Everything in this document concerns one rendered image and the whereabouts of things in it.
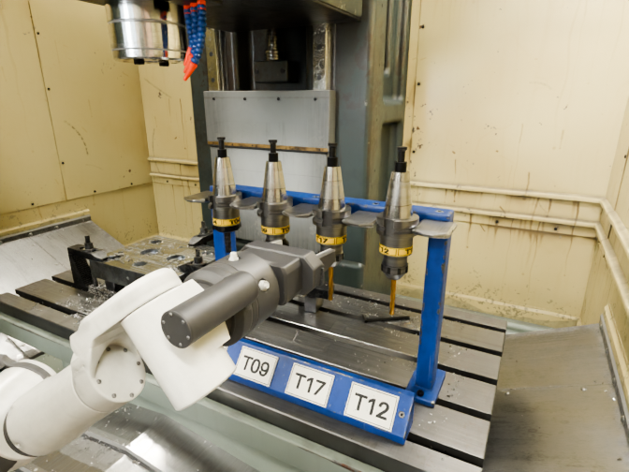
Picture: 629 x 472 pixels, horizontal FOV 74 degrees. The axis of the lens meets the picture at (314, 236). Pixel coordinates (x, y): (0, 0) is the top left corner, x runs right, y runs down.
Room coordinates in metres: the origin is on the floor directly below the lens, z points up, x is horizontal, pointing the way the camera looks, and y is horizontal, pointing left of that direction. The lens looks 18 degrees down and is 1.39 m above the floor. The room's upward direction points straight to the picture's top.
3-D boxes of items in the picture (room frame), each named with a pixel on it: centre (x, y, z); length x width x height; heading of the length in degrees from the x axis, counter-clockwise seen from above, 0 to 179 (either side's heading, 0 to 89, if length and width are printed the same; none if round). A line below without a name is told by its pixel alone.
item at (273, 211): (0.71, 0.07, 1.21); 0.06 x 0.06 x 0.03
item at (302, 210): (0.68, 0.02, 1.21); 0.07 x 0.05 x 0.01; 152
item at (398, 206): (0.60, -0.13, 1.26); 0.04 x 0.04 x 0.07
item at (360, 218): (0.63, -0.08, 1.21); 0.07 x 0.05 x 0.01; 152
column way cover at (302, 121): (1.40, 0.16, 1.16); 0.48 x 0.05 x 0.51; 62
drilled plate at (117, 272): (1.05, 0.41, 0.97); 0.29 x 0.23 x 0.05; 62
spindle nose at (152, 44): (1.01, 0.37, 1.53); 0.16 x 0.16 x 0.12
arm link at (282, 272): (0.47, 0.07, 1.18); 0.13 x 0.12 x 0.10; 62
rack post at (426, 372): (0.63, -0.20, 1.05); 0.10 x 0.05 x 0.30; 152
